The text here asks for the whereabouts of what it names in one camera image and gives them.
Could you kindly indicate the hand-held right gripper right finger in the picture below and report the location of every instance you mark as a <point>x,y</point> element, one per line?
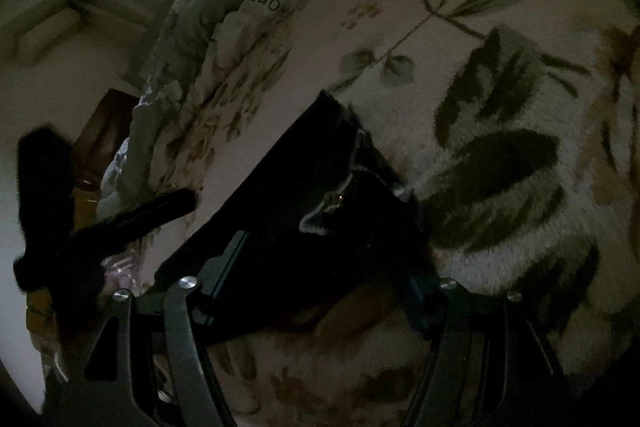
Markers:
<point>414,299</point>

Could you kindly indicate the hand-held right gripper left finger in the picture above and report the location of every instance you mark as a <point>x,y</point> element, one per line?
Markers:
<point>226,271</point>

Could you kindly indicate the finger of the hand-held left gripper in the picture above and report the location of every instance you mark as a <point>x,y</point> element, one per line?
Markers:
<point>155,212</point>

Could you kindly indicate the black pants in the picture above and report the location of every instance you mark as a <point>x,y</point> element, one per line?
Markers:
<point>310,207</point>

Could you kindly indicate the person's left forearm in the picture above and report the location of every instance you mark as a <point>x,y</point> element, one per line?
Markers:
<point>42,202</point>

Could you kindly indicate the brown wooden cabinet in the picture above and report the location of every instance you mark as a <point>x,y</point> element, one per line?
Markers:
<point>107,132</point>

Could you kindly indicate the floral fleece blanket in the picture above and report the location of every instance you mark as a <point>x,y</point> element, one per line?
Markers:
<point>500,107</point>

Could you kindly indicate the pale green quilt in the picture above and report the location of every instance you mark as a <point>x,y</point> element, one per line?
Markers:
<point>210,2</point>

